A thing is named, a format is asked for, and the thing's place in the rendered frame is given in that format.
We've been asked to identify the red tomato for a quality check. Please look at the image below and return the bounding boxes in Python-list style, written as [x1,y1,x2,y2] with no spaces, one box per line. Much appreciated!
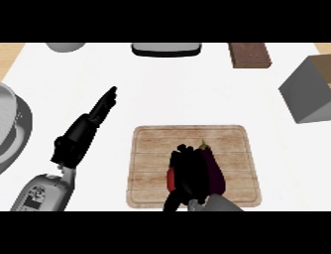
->
[165,166,177,192]

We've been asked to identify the wooden cutting board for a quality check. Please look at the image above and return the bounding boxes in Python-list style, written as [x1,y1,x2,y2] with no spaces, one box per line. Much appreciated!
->
[124,124,262,209]

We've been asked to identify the brown wooden block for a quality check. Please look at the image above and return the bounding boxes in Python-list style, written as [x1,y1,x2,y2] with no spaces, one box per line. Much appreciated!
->
[227,43,273,69]

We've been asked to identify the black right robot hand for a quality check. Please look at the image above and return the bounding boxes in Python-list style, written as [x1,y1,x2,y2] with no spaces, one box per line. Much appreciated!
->
[161,143,211,212]

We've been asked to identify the grey round bowl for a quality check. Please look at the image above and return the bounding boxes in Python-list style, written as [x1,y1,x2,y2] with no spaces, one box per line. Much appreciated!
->
[44,43,85,54]

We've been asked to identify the dark purple eggplant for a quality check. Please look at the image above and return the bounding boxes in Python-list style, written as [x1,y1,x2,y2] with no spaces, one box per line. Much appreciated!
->
[193,140,227,196]

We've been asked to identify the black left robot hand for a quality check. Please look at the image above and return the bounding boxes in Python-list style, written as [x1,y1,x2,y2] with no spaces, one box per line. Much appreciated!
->
[50,85,118,170]

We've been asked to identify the grey cardboard box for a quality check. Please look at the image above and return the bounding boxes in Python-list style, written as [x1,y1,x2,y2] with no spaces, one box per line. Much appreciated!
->
[276,52,331,125]

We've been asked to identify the black and grey appliance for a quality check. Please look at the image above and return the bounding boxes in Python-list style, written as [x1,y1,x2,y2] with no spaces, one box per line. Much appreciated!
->
[130,43,203,58]

